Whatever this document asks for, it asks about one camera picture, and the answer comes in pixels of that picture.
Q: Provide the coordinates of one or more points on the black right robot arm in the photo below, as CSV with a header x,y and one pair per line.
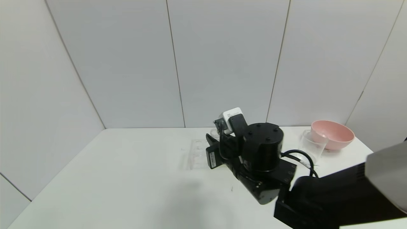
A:
x,y
264,146

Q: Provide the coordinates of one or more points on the pink bowl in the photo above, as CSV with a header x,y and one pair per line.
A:
x,y
337,136

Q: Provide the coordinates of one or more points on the clear acrylic test tube rack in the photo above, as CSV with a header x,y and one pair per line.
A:
x,y
197,156

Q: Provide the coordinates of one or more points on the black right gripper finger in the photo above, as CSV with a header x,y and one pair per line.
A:
x,y
211,142

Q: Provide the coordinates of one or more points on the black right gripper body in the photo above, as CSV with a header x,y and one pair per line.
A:
x,y
212,158

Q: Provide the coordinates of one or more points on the clear plastic beaker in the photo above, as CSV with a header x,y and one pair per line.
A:
x,y
313,143

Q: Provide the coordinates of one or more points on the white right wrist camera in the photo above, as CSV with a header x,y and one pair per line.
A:
x,y
233,119

